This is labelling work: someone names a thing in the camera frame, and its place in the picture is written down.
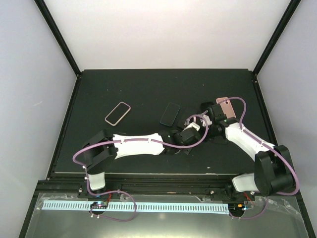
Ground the pink phone case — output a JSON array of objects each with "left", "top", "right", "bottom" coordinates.
[{"left": 216, "top": 97, "right": 236, "bottom": 118}]

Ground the bare black phone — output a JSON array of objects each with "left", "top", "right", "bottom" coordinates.
[{"left": 177, "top": 107, "right": 198, "bottom": 130}]

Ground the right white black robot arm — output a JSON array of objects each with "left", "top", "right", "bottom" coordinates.
[{"left": 201, "top": 103, "right": 299, "bottom": 196}]

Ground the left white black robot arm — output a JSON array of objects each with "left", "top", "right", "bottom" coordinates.
[{"left": 83, "top": 122, "right": 201, "bottom": 191}]

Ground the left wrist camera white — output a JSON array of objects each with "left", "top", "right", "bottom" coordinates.
[{"left": 184, "top": 118, "right": 200, "bottom": 131}]

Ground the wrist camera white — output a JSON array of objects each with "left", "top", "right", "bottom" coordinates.
[
  {"left": 200, "top": 113, "right": 212, "bottom": 127},
  {"left": 184, "top": 118, "right": 200, "bottom": 131}
]

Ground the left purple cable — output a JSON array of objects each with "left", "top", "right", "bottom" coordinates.
[{"left": 72, "top": 114, "right": 210, "bottom": 196}]

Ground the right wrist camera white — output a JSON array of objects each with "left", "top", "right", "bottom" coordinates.
[{"left": 200, "top": 113, "right": 212, "bottom": 127}]

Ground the white slotted cable duct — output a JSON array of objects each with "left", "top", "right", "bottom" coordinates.
[{"left": 42, "top": 200, "right": 229, "bottom": 215}]

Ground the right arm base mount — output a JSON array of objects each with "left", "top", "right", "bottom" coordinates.
[{"left": 208, "top": 184, "right": 255, "bottom": 202}]

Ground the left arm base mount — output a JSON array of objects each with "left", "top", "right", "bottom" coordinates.
[{"left": 77, "top": 182, "right": 121, "bottom": 200}]

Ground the black aluminium rail frame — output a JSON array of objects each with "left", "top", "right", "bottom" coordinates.
[{"left": 37, "top": 173, "right": 302, "bottom": 196}]

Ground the left black corner post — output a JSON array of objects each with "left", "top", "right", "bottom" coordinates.
[{"left": 34, "top": 0, "right": 81, "bottom": 76}]

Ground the black corner post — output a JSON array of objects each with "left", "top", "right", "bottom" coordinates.
[
  {"left": 252, "top": 0, "right": 302, "bottom": 75},
  {"left": 34, "top": 0, "right": 81, "bottom": 76}
]

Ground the right black corner post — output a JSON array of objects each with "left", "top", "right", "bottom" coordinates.
[{"left": 252, "top": 0, "right": 302, "bottom": 75}]

